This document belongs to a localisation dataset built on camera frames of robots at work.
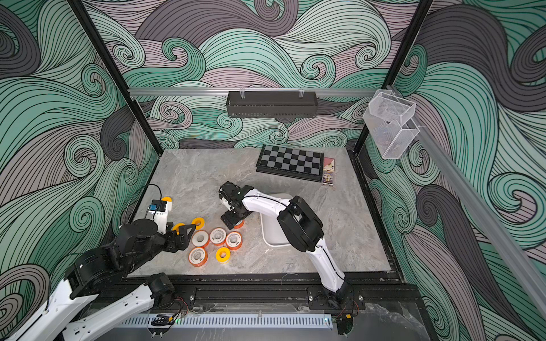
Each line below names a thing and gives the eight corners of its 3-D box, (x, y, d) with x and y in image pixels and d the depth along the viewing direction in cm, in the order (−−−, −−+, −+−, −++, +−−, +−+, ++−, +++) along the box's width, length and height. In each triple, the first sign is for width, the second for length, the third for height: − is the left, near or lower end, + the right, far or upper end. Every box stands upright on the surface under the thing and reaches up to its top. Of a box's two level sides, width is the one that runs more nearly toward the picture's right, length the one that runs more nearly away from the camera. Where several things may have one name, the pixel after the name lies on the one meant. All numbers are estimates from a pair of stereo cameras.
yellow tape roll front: (216, 261, 83) (215, 259, 82) (218, 249, 87) (216, 247, 85) (229, 261, 83) (228, 259, 82) (230, 249, 87) (229, 247, 85)
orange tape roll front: (187, 266, 82) (185, 264, 80) (191, 249, 87) (190, 246, 85) (205, 266, 82) (204, 264, 80) (209, 249, 87) (207, 246, 85)
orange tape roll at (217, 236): (209, 246, 88) (207, 243, 85) (212, 230, 92) (211, 227, 90) (225, 246, 88) (224, 243, 85) (227, 230, 92) (226, 227, 90)
